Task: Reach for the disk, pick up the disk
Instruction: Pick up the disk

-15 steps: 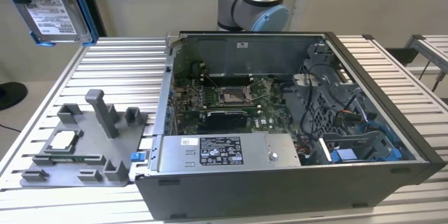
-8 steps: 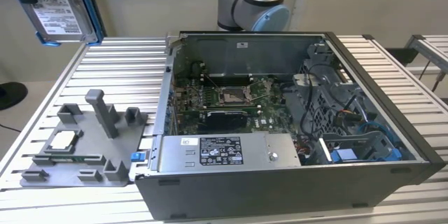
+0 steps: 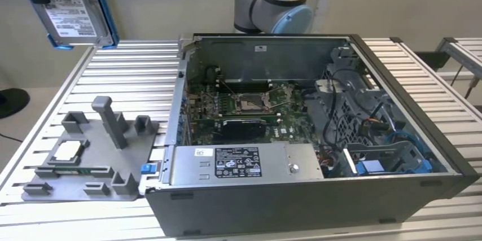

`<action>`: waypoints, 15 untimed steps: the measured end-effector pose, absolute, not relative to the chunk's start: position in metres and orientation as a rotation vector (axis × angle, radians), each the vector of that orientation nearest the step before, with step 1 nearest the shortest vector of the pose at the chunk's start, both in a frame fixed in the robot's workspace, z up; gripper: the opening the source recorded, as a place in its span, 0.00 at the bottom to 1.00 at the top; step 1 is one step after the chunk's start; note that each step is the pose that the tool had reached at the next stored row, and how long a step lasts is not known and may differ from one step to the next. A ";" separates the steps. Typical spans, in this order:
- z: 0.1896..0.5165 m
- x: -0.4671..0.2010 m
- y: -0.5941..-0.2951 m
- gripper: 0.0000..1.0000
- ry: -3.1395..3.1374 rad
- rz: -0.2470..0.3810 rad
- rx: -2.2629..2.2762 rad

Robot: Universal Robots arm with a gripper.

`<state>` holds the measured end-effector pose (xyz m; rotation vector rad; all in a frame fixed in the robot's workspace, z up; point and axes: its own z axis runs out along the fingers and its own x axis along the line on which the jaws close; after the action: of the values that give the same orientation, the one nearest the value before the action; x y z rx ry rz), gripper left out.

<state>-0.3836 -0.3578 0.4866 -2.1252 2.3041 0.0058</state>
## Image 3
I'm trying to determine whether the RAM slot with white clips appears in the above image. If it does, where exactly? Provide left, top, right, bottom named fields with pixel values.
left=217, top=112, right=283, bottom=123
left=215, top=78, right=274, bottom=93

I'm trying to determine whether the silver case handle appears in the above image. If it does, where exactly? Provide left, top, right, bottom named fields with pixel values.
left=178, top=34, right=195, bottom=53

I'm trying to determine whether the small black box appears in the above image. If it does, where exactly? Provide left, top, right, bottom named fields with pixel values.
left=414, top=51, right=450, bottom=70

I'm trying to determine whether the green motherboard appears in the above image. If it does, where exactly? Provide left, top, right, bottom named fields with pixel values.
left=186, top=80, right=321, bottom=144

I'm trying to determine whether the dark grey PC case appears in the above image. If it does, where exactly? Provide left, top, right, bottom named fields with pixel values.
left=144, top=33, right=481, bottom=238

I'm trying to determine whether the black graphics card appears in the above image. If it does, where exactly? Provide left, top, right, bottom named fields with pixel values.
left=221, top=119, right=269, bottom=143

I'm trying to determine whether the silver CPU chip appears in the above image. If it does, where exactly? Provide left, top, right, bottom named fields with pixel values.
left=51, top=141, right=86, bottom=161

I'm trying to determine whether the hard disk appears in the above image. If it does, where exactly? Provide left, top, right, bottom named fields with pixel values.
left=23, top=0, right=120, bottom=51

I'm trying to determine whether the silver power supply unit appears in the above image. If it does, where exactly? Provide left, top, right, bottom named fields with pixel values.
left=167, top=143, right=326, bottom=186

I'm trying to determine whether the orange black power wire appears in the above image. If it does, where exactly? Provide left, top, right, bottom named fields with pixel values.
left=362, top=116, right=390, bottom=138

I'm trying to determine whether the black wire in case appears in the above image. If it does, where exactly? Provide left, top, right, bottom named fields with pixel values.
left=322, top=68, right=365, bottom=153

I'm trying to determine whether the metal socket cover frame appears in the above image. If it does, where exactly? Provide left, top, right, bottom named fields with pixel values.
left=263, top=84, right=294, bottom=106

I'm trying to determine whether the blue data wire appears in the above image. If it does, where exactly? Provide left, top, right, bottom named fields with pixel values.
left=386, top=130, right=429, bottom=164

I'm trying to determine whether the grey metal disk bay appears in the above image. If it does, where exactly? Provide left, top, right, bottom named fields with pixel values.
left=305, top=63, right=449, bottom=177

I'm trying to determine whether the black round stand base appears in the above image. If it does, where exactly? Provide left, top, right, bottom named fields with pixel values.
left=0, top=88, right=31, bottom=120

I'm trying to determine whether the green RAM stick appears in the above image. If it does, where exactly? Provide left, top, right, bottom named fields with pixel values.
left=52, top=167, right=111, bottom=176

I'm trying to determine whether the installed disk blue carrier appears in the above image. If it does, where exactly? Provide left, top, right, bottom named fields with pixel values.
left=355, top=159, right=433, bottom=176

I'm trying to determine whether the grey plastic parts rack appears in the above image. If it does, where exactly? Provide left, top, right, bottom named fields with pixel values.
left=20, top=95, right=162, bottom=202

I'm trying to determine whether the CPU socket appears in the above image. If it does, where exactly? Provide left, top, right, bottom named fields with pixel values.
left=235, top=93, right=273, bottom=112

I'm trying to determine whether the thin metal locking lever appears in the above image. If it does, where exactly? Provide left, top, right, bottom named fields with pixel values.
left=221, top=79, right=238, bottom=95

